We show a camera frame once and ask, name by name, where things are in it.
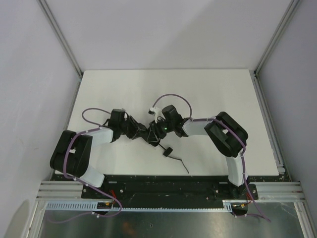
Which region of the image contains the black folding umbrella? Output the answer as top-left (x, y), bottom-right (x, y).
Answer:
top-left (139, 119), bottom-right (189, 174)

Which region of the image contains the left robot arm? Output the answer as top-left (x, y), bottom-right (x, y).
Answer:
top-left (50, 109), bottom-right (148, 188)

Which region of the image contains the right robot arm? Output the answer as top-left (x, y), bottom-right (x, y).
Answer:
top-left (145, 105), bottom-right (248, 187)

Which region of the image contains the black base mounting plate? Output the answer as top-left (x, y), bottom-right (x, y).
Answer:
top-left (81, 175), bottom-right (259, 208)

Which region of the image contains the grey slotted cable duct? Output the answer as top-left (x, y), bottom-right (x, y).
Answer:
top-left (46, 201), bottom-right (232, 212)

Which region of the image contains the left aluminium frame post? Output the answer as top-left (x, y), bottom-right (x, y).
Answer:
top-left (37, 0), bottom-right (83, 79)

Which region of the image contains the aluminium frame post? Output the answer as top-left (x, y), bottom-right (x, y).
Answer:
top-left (254, 0), bottom-right (302, 76)
top-left (37, 0), bottom-right (83, 79)

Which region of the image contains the aluminium table edge rail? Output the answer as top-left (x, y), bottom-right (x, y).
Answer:
top-left (249, 70), bottom-right (286, 175)

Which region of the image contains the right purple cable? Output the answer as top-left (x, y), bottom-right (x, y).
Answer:
top-left (152, 93), bottom-right (272, 222)

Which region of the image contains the right aluminium frame post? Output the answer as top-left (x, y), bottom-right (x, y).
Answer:
top-left (254, 0), bottom-right (302, 76)

